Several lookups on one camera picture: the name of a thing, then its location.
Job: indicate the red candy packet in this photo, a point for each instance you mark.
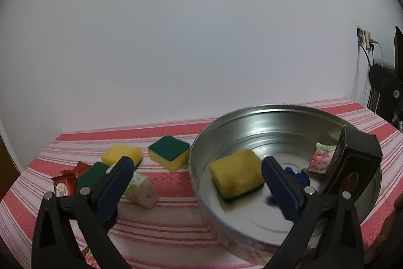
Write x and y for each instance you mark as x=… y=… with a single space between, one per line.
x=66 y=183

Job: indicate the green-top yellow sponge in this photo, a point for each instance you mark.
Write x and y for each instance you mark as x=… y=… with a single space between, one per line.
x=92 y=175

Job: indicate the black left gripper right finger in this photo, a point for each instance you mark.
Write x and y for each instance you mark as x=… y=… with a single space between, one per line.
x=340 y=244

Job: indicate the yellow green sponge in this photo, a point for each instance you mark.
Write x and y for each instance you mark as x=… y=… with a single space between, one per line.
x=237 y=175
x=169 y=152

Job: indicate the round cookie tin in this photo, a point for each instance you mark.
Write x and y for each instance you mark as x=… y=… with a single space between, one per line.
x=321 y=178

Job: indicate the blue cloth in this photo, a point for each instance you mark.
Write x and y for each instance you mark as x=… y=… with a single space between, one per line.
x=301 y=176

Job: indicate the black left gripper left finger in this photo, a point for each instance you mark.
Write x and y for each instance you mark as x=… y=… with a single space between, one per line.
x=95 y=211

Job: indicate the green tissue pack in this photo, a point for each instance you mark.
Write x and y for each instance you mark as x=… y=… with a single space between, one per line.
x=136 y=187

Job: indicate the yellow sponge at back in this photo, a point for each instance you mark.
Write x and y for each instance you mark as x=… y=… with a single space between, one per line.
x=116 y=152

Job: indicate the wall power socket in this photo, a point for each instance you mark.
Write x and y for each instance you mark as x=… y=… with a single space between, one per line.
x=365 y=38

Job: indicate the pink floral sachet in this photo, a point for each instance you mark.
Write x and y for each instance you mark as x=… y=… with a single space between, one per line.
x=321 y=158

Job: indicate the red white striped tablecloth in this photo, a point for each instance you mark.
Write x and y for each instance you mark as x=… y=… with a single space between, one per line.
x=171 y=234

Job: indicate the black tea box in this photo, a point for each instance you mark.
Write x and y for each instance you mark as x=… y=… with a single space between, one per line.
x=355 y=161

